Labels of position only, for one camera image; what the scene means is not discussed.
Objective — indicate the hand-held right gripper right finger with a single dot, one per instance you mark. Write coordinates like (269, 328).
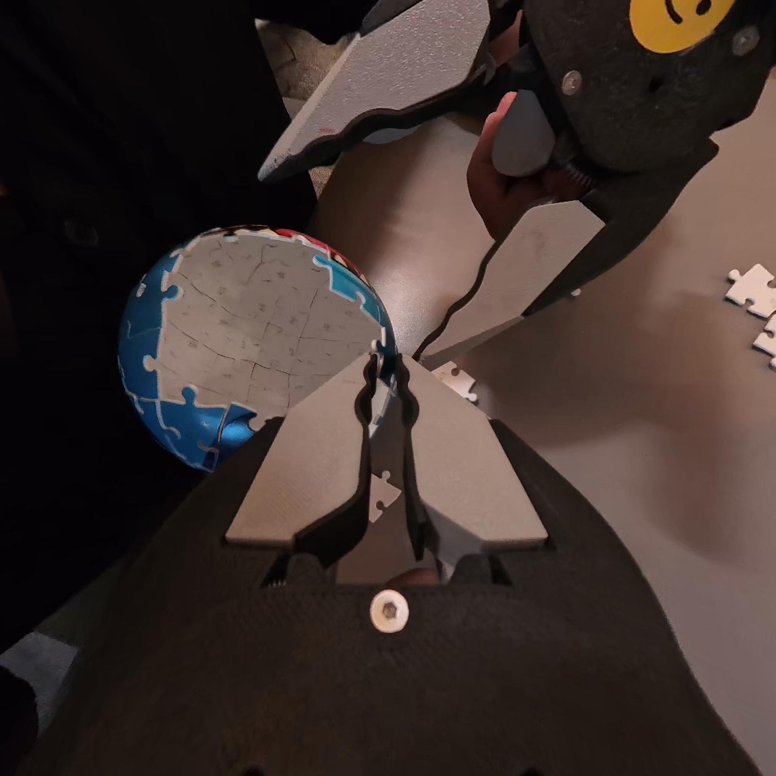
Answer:
(473, 479)

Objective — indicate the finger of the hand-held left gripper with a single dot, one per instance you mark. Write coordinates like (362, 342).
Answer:
(400, 66)
(533, 260)

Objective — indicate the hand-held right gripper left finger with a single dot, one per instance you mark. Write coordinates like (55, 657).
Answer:
(303, 479)

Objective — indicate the white puzzle piece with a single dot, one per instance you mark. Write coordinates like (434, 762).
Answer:
(767, 342)
(755, 291)
(458, 382)
(382, 494)

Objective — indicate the blue puzzle ball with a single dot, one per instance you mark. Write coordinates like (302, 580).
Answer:
(242, 315)

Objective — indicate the person's left hand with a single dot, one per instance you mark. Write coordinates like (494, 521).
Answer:
(503, 194)

